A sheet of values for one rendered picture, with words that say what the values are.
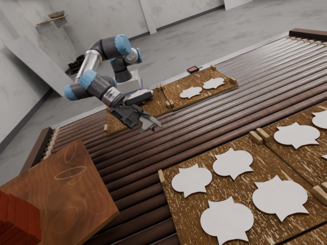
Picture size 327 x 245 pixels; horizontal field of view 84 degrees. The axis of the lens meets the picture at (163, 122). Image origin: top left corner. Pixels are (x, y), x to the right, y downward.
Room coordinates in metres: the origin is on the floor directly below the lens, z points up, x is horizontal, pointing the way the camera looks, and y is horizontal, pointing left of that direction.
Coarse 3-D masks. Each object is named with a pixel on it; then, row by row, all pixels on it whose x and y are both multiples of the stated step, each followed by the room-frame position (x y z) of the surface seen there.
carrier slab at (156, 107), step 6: (156, 90) 1.19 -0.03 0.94; (156, 96) 1.11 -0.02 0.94; (162, 96) 1.08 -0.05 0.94; (150, 102) 1.06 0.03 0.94; (156, 102) 1.03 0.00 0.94; (162, 102) 1.00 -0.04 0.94; (144, 108) 1.01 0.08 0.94; (150, 108) 0.98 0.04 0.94; (156, 108) 0.95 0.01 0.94; (162, 108) 0.93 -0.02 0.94; (108, 114) 1.11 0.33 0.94; (150, 114) 0.91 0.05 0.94; (156, 114) 0.89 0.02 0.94; (162, 114) 0.88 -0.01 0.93; (108, 120) 1.03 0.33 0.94; (114, 120) 1.00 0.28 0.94; (114, 126) 0.93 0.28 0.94; (120, 126) 0.90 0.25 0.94; (126, 126) 0.88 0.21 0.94; (114, 132) 0.87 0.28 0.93
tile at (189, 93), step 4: (192, 88) 1.01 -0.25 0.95; (196, 88) 1.00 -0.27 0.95; (200, 88) 0.98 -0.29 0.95; (184, 92) 1.00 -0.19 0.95; (188, 92) 0.98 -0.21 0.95; (192, 92) 0.97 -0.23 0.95; (196, 92) 0.95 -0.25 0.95; (200, 92) 0.95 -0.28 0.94; (180, 96) 0.97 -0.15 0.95; (184, 96) 0.96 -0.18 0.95; (188, 96) 0.94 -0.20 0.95; (192, 96) 0.93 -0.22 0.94
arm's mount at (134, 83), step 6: (132, 72) 1.67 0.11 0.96; (114, 78) 1.66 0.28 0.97; (132, 78) 1.53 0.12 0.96; (138, 78) 1.56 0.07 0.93; (120, 84) 1.49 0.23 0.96; (126, 84) 1.49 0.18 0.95; (132, 84) 1.49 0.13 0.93; (138, 84) 1.48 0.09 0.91; (120, 90) 1.50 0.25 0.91; (126, 90) 1.49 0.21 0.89; (132, 90) 1.49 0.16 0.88
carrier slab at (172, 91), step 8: (200, 72) 1.21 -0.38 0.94; (208, 72) 1.17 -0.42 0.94; (216, 72) 1.13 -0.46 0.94; (184, 80) 1.19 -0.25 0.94; (192, 80) 1.14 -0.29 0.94; (200, 80) 1.10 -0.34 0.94; (208, 80) 1.06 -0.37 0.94; (224, 80) 0.99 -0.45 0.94; (168, 88) 1.15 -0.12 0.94; (176, 88) 1.11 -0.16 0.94; (184, 88) 1.07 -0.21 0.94; (224, 88) 0.89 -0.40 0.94; (232, 88) 0.89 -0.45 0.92; (168, 96) 1.05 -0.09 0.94; (176, 96) 1.01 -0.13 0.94; (200, 96) 0.91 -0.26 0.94; (208, 96) 0.89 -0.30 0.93; (176, 104) 0.92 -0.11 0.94; (184, 104) 0.89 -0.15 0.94
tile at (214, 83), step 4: (212, 80) 1.02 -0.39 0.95; (216, 80) 1.01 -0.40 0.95; (220, 80) 0.99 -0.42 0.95; (204, 84) 1.02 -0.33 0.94; (208, 84) 0.99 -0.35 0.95; (212, 84) 0.98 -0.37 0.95; (216, 84) 0.96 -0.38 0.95; (220, 84) 0.94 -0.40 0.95; (224, 84) 0.94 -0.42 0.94; (204, 88) 0.97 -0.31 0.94; (208, 88) 0.94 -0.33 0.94; (212, 88) 0.94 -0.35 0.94; (216, 88) 0.92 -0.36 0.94
